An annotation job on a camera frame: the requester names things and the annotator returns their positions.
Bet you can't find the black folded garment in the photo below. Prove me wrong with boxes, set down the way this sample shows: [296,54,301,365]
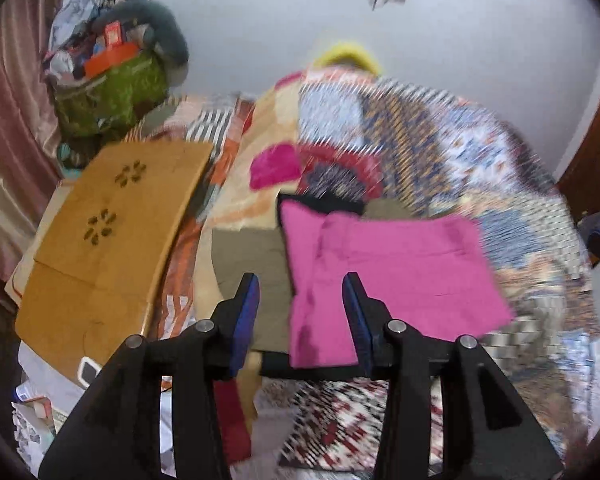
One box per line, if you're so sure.
[277,193,400,379]

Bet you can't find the pink pants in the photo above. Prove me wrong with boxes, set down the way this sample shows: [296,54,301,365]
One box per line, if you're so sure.
[279,200,513,368]

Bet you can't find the green bag clutter pile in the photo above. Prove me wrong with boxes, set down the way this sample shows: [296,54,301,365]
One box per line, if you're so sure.
[42,0,189,143]

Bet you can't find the red pink garment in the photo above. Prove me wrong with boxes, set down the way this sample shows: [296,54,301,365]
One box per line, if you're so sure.
[249,142,384,202]

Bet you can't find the yellow pillow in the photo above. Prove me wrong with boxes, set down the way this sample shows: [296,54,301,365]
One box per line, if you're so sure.
[311,41,382,77]

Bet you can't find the white papers pile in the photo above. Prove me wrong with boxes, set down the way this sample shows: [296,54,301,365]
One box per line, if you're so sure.
[12,342,102,477]

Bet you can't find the olive green folded pants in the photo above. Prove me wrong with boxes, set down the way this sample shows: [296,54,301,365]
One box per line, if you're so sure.
[210,198,414,354]

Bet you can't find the pink striped curtain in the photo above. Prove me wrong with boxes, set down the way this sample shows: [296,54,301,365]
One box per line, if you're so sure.
[0,0,62,306]

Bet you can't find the wooden lap table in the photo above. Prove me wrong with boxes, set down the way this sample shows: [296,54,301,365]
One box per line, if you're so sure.
[16,140,212,382]

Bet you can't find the patchwork patterned bedspread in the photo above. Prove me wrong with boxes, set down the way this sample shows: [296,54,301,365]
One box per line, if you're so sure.
[126,68,600,479]

